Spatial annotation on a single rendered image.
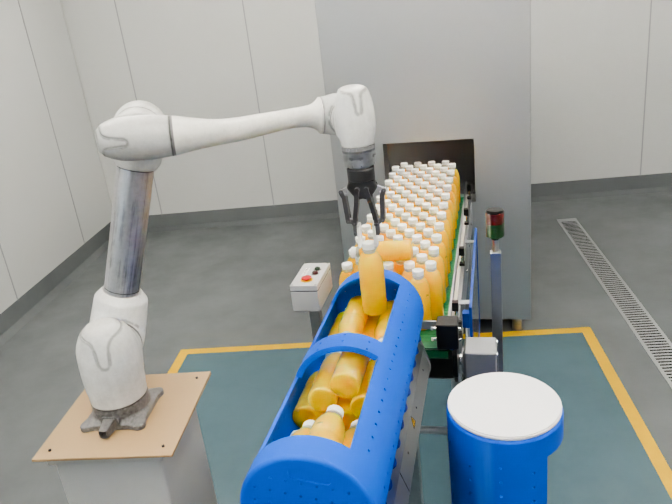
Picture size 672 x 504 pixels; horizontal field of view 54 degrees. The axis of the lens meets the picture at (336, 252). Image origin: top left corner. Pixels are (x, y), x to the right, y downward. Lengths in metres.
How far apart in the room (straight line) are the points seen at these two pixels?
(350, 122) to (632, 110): 4.97
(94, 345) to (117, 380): 0.11
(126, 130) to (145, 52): 4.83
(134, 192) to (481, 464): 1.14
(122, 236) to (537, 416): 1.19
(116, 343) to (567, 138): 5.17
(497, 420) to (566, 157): 4.94
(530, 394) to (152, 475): 1.01
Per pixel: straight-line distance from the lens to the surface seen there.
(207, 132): 1.67
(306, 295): 2.28
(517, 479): 1.69
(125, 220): 1.89
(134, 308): 1.97
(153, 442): 1.82
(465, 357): 2.27
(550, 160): 6.41
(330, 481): 1.31
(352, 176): 1.76
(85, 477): 1.96
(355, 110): 1.70
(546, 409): 1.71
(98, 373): 1.83
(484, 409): 1.70
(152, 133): 1.66
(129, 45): 6.53
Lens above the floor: 2.03
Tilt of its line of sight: 22 degrees down
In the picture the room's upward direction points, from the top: 7 degrees counter-clockwise
